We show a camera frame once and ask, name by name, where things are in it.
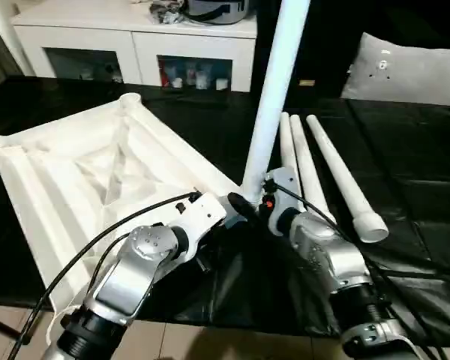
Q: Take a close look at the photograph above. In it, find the white plastic table leg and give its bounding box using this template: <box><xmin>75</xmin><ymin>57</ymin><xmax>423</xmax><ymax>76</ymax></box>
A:
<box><xmin>241</xmin><ymin>0</ymin><xmax>312</xmax><ymax>207</ymax></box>
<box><xmin>279</xmin><ymin>111</ymin><xmax>298</xmax><ymax>170</ymax></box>
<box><xmin>288</xmin><ymin>114</ymin><xmax>338</xmax><ymax>227</ymax></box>
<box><xmin>305</xmin><ymin>115</ymin><xmax>390</xmax><ymax>244</ymax></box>

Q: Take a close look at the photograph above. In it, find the white plastic table top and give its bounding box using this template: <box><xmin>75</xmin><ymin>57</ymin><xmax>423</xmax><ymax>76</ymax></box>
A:
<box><xmin>0</xmin><ymin>93</ymin><xmax>248</xmax><ymax>313</ymax></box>

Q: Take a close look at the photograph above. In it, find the black work surface mat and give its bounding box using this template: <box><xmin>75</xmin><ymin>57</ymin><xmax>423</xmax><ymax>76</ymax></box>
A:
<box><xmin>0</xmin><ymin>74</ymin><xmax>450</xmax><ymax>337</ymax></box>

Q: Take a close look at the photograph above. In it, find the black cabinet with orange label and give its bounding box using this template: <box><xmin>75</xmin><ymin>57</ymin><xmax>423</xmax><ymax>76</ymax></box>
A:
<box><xmin>253</xmin><ymin>0</ymin><xmax>363</xmax><ymax>101</ymax></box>

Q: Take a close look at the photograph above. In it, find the grey pillow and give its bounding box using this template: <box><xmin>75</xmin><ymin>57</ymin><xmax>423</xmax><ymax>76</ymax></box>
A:
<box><xmin>340</xmin><ymin>31</ymin><xmax>450</xmax><ymax>107</ymax></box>

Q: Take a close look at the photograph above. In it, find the white sideboard with glass doors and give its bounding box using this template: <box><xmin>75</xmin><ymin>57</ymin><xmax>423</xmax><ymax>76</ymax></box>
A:
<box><xmin>10</xmin><ymin>0</ymin><xmax>258</xmax><ymax>93</ymax></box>

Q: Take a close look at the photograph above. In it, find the black tangled item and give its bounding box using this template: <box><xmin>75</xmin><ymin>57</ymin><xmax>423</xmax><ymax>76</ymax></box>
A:
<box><xmin>148</xmin><ymin>0</ymin><xmax>187</xmax><ymax>24</ymax></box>

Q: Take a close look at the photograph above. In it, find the black work table leg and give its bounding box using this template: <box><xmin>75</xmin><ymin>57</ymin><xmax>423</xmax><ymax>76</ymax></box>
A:
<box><xmin>0</xmin><ymin>311</ymin><xmax>26</xmax><ymax>337</ymax></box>

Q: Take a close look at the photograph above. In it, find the grey curtain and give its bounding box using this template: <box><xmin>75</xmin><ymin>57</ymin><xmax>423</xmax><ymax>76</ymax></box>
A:
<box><xmin>0</xmin><ymin>7</ymin><xmax>27</xmax><ymax>95</ymax></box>

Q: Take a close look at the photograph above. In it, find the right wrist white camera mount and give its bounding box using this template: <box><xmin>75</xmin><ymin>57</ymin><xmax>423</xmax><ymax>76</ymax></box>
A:
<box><xmin>262</xmin><ymin>167</ymin><xmax>305</xmax><ymax>238</ymax></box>

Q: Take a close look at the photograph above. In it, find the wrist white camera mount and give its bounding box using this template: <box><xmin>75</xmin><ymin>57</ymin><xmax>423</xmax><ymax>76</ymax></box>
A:
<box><xmin>262</xmin><ymin>167</ymin><xmax>305</xmax><ymax>238</ymax></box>
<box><xmin>164</xmin><ymin>191</ymin><xmax>228</xmax><ymax>264</ymax></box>

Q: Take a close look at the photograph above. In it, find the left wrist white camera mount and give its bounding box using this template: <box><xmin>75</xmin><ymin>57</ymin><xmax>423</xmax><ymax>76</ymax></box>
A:
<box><xmin>164</xmin><ymin>191</ymin><xmax>228</xmax><ymax>264</ymax></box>

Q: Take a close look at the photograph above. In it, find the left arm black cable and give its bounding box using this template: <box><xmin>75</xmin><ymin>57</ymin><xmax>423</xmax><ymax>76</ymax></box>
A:
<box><xmin>13</xmin><ymin>191</ymin><xmax>202</xmax><ymax>360</ymax></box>

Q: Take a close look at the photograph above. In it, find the white thin cord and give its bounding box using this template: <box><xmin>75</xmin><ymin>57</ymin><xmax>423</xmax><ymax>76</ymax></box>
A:
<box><xmin>46</xmin><ymin>304</ymin><xmax>80</xmax><ymax>349</ymax></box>

